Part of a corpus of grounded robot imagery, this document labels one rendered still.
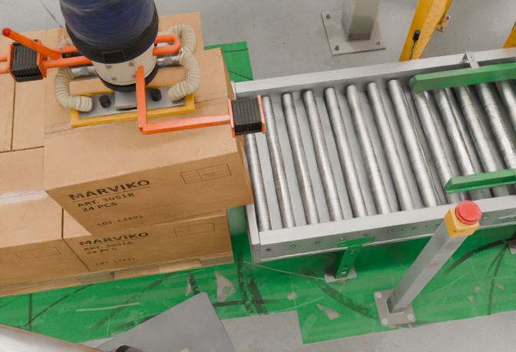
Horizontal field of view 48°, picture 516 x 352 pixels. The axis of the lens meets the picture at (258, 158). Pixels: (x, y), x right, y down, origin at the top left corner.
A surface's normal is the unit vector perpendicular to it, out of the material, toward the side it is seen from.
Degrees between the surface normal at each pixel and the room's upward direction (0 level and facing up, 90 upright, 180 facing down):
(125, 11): 73
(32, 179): 0
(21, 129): 0
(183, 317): 0
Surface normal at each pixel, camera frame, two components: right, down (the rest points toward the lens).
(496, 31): 0.00, -0.47
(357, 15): 0.15, 0.87
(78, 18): -0.47, 0.61
